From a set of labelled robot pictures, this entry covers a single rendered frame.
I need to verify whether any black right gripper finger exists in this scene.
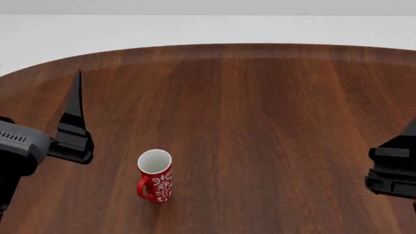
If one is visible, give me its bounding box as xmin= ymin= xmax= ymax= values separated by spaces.
xmin=400 ymin=118 xmax=416 ymax=145

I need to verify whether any red mug with white pattern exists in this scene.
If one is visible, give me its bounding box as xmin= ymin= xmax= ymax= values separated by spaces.
xmin=136 ymin=148 xmax=174 ymax=204

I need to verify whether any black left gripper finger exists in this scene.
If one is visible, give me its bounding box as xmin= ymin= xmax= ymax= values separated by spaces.
xmin=63 ymin=68 xmax=86 ymax=117

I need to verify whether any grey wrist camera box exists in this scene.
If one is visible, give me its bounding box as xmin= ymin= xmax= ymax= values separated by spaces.
xmin=0 ymin=120 xmax=51 ymax=168

